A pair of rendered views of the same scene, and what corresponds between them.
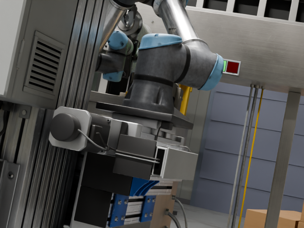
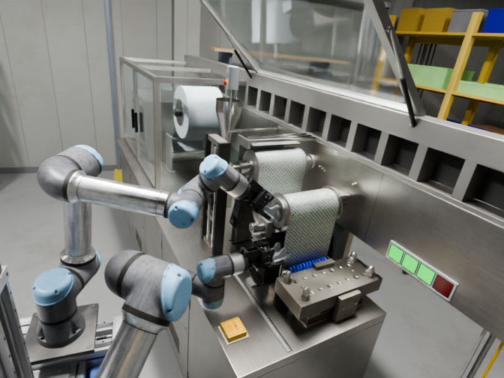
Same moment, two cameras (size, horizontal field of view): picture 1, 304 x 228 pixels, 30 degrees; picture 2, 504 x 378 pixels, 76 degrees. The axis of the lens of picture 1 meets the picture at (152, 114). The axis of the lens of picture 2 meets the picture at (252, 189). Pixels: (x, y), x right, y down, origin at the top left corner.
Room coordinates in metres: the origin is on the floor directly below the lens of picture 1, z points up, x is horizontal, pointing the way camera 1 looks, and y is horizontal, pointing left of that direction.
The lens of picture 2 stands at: (1.71, -0.54, 1.82)
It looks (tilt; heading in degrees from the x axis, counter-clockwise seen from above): 24 degrees down; 48
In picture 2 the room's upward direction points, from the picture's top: 6 degrees clockwise
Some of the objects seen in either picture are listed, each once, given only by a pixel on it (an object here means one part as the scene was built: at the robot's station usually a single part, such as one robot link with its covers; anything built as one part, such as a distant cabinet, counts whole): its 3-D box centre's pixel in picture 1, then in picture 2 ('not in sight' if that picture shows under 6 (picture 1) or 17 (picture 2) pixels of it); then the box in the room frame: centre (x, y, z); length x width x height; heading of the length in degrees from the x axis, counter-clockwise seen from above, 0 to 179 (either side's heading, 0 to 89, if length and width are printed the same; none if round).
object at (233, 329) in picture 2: not in sight; (233, 329); (2.24, 0.08, 0.91); 0.07 x 0.07 x 0.02; 79
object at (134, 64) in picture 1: (138, 60); (307, 245); (2.61, 0.11, 1.11); 0.23 x 0.01 x 0.18; 169
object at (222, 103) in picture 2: not in sight; (228, 105); (2.74, 0.88, 1.50); 0.14 x 0.14 x 0.06
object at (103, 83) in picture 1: (107, 63); (258, 253); (2.47, 0.23, 1.05); 0.06 x 0.05 x 0.31; 169
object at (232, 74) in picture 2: not in sight; (231, 77); (2.63, 0.73, 1.66); 0.07 x 0.07 x 0.10; 62
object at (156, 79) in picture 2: not in sight; (172, 115); (2.83, 1.71, 1.25); 1.19 x 0.57 x 0.70; 79
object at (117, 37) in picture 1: (119, 42); (214, 269); (2.22, 0.18, 1.11); 0.11 x 0.08 x 0.09; 169
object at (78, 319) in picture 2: not in sight; (60, 319); (1.79, 0.48, 0.87); 0.15 x 0.15 x 0.10
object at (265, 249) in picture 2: (128, 48); (256, 256); (2.38, 0.15, 1.12); 0.12 x 0.08 x 0.09; 169
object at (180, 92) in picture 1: (178, 100); (346, 306); (2.62, -0.11, 0.96); 0.10 x 0.03 x 0.11; 169
